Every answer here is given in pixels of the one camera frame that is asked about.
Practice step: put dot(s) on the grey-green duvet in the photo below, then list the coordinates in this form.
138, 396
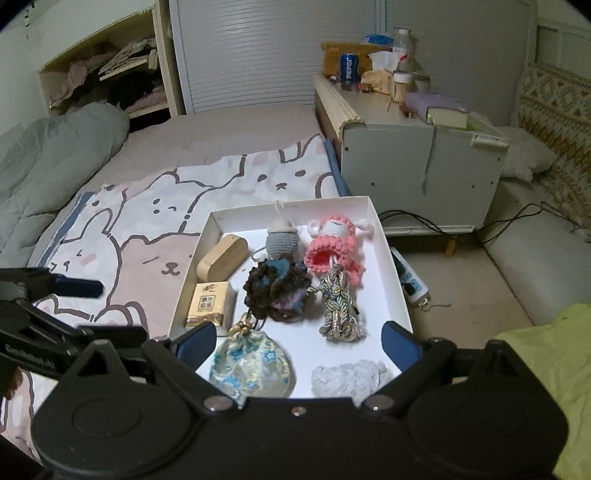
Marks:
46, 152

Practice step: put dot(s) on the patterned sofa cushion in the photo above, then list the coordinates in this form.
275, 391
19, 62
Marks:
558, 120

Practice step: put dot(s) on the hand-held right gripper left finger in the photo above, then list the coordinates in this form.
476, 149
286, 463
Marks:
198, 342

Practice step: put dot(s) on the wooden block in box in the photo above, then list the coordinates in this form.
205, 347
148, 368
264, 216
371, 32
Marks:
217, 258

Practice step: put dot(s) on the blue plastic bag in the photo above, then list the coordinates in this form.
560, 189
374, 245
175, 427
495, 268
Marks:
377, 40

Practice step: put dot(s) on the blue floral brocade pouch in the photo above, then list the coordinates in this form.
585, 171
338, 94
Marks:
251, 364

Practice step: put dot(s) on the white bedside cabinet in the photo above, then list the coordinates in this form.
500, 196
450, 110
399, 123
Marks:
392, 157

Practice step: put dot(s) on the cream shelf unit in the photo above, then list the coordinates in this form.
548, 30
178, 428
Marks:
168, 69

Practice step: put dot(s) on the white cardboard box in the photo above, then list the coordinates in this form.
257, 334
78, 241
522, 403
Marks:
286, 226

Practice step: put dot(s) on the small yellow packet box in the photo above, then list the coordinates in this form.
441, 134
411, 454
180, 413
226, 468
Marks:
210, 305

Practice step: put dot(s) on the white louvered closet door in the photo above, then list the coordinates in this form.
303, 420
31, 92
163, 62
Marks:
277, 55

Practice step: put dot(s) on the white folded clothes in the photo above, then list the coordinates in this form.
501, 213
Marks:
129, 55

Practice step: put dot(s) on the white tissue pack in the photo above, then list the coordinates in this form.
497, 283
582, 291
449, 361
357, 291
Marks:
381, 61

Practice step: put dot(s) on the thick book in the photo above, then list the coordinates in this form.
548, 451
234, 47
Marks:
448, 117

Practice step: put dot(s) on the white fluffy pillow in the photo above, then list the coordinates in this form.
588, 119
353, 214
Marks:
526, 154

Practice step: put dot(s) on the yellow snack bag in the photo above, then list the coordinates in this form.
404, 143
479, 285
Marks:
377, 82

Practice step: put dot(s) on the white power strip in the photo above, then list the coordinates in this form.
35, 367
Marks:
411, 277

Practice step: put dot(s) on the dark clothes pile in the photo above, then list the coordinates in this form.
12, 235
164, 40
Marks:
136, 85

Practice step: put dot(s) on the pink folded cloth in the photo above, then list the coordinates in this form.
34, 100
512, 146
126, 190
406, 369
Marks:
147, 101

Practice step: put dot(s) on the dark crochet flower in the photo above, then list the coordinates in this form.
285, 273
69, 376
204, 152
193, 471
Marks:
272, 290

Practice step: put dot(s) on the grey crochet doll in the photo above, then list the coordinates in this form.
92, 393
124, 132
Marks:
281, 242

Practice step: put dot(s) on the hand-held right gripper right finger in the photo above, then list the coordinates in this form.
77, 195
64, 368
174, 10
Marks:
399, 347

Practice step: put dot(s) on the yellow-green cloth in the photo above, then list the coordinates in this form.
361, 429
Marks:
554, 392

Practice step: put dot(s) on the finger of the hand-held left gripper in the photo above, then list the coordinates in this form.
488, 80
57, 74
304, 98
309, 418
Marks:
78, 287
115, 334

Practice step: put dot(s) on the blue cola can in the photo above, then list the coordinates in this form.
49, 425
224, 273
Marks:
349, 69

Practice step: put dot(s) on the animal print blanket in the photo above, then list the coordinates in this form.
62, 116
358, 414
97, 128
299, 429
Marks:
152, 221

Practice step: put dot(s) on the brown cardboard box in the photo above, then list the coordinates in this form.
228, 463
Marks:
332, 57

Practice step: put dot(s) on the white lidded jar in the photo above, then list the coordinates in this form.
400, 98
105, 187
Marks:
402, 85

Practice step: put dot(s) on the pink crochet doll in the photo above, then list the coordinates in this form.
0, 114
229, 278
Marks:
323, 254

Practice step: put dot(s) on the purple box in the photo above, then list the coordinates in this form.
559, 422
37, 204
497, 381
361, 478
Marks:
425, 101

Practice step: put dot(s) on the clear bottle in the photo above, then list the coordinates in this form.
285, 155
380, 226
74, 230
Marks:
402, 48

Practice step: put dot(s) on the grey floor cushion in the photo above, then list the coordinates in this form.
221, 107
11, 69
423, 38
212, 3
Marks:
531, 267

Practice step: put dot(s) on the pink crumpled clothes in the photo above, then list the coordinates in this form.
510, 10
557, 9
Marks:
76, 76

